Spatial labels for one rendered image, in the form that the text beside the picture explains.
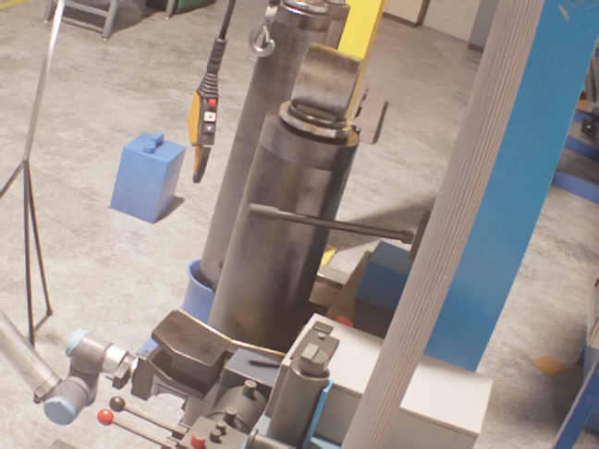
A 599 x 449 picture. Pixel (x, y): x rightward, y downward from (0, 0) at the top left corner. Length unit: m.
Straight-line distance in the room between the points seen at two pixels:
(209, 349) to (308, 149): 0.48
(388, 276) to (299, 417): 0.69
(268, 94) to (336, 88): 1.43
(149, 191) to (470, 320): 3.05
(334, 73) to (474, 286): 0.55
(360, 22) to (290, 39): 1.29
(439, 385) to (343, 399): 0.21
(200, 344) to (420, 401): 0.57
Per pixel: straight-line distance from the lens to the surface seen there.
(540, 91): 2.07
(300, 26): 3.51
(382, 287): 2.44
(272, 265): 2.28
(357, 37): 4.80
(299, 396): 1.80
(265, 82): 3.58
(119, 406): 1.99
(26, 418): 3.50
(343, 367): 1.93
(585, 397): 2.63
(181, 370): 2.23
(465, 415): 1.92
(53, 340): 3.97
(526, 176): 2.11
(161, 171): 5.00
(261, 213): 2.05
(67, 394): 2.63
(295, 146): 2.18
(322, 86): 2.17
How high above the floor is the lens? 2.14
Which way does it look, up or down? 22 degrees down
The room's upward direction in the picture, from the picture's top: 17 degrees clockwise
